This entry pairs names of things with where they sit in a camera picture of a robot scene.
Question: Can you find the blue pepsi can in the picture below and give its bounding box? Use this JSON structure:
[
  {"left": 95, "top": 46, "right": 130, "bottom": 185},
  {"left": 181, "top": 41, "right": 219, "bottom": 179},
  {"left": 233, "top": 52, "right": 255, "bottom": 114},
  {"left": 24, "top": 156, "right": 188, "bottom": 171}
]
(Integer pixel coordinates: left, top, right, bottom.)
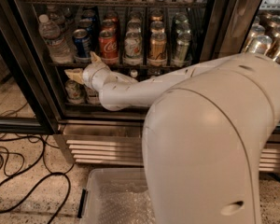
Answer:
[
  {"left": 72, "top": 29, "right": 91, "bottom": 58},
  {"left": 77, "top": 19, "right": 94, "bottom": 36}
]

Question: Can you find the black floor cable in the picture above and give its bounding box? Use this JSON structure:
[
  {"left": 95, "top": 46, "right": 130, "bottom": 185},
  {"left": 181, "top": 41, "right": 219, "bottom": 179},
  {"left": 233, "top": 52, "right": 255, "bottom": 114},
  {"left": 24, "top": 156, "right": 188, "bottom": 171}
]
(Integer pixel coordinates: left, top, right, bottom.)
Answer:
[{"left": 0, "top": 132, "right": 76, "bottom": 224}]

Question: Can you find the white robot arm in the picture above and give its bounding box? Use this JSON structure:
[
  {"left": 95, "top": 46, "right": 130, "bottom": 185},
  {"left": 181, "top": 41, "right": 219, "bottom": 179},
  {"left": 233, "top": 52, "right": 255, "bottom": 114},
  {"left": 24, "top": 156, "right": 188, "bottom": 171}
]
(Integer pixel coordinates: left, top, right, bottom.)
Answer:
[{"left": 65, "top": 53, "right": 280, "bottom": 224}]

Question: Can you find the red coca-cola can front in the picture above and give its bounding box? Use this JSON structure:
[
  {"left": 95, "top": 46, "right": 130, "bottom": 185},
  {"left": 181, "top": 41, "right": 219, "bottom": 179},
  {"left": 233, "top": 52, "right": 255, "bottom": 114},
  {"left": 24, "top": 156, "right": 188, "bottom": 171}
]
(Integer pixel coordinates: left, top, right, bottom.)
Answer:
[{"left": 99, "top": 30, "right": 119, "bottom": 64}]

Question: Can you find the dark juice bottle white cap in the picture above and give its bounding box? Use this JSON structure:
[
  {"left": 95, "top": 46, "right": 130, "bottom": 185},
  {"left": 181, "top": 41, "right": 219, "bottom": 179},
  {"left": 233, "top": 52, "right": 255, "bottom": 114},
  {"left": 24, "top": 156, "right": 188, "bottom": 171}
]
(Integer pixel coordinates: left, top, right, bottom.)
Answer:
[{"left": 130, "top": 69, "right": 138, "bottom": 78}]

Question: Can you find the brown tea bottle white cap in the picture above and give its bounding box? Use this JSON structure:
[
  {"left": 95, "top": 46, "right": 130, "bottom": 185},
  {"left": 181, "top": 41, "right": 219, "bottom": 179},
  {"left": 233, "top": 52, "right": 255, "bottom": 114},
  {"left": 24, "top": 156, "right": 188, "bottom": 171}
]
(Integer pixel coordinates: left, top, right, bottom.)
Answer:
[{"left": 85, "top": 87, "right": 100, "bottom": 105}]

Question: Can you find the steel fridge grille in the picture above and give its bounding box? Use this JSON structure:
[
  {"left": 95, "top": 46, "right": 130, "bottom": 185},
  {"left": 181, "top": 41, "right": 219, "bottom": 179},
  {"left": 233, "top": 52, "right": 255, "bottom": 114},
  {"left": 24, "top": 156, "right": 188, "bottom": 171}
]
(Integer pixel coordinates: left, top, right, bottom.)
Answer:
[{"left": 54, "top": 133, "right": 280, "bottom": 173}]

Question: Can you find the blue pepsi can front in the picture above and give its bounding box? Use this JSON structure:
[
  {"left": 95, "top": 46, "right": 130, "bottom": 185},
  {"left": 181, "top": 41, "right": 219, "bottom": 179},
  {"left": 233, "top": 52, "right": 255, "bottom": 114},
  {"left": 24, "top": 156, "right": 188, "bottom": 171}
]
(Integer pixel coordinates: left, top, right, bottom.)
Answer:
[{"left": 72, "top": 29, "right": 91, "bottom": 58}]

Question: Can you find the open fridge door frame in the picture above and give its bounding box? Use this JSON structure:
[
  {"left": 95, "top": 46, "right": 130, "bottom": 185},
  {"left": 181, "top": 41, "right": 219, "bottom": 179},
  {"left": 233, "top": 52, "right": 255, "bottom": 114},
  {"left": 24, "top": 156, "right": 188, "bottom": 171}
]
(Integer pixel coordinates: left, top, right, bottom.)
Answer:
[{"left": 199, "top": 0, "right": 280, "bottom": 143}]

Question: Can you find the clear plastic storage bin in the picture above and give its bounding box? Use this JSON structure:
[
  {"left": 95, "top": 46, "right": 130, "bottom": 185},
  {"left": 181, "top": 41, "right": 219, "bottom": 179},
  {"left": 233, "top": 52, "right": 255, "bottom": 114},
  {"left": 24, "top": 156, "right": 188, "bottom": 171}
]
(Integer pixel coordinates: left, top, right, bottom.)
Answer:
[{"left": 77, "top": 168, "right": 156, "bottom": 224}]

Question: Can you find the clear water bottle middle shelf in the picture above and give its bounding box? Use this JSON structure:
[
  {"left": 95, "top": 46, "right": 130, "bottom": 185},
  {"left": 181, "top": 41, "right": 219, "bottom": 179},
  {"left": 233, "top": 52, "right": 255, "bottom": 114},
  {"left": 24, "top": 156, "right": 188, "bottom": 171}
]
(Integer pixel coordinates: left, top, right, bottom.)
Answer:
[{"left": 38, "top": 14, "right": 73, "bottom": 63}]

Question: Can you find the red coca-cola can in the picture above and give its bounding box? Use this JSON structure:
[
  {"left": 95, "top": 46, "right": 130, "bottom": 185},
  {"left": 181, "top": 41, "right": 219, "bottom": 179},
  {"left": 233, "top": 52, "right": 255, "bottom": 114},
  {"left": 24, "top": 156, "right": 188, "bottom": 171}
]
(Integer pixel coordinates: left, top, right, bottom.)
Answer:
[
  {"left": 101, "top": 20, "right": 117, "bottom": 34},
  {"left": 99, "top": 30, "right": 119, "bottom": 64}
]

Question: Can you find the green silver soda can front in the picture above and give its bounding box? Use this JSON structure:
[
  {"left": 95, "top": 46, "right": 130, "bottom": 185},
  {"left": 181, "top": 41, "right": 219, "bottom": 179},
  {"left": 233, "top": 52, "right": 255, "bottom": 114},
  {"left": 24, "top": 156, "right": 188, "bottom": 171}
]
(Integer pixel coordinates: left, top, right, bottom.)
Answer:
[{"left": 174, "top": 33, "right": 192, "bottom": 62}]

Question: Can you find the white green soda can front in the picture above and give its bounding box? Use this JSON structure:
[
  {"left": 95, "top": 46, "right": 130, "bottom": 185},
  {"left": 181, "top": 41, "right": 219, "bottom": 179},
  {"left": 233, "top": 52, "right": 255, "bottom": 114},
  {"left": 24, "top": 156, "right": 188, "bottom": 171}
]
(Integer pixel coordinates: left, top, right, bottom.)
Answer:
[{"left": 124, "top": 33, "right": 142, "bottom": 59}]

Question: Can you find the small can bottom shelf left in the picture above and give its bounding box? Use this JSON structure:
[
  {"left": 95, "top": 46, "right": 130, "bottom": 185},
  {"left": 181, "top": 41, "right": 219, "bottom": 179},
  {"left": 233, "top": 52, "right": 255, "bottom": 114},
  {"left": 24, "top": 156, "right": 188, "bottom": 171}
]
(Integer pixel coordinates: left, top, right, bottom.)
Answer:
[{"left": 65, "top": 79, "right": 84, "bottom": 104}]

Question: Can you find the orange gold soda can front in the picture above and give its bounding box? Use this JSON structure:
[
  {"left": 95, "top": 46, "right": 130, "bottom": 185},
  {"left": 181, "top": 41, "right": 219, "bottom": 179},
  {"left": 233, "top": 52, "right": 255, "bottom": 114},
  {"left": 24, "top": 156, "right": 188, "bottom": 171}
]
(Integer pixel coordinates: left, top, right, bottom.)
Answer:
[{"left": 148, "top": 33, "right": 167, "bottom": 61}]

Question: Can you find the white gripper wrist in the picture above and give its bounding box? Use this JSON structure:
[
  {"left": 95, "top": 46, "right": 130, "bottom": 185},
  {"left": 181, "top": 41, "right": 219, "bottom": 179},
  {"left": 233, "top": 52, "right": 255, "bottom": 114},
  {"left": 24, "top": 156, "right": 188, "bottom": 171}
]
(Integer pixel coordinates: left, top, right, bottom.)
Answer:
[{"left": 64, "top": 51, "right": 111, "bottom": 91}]

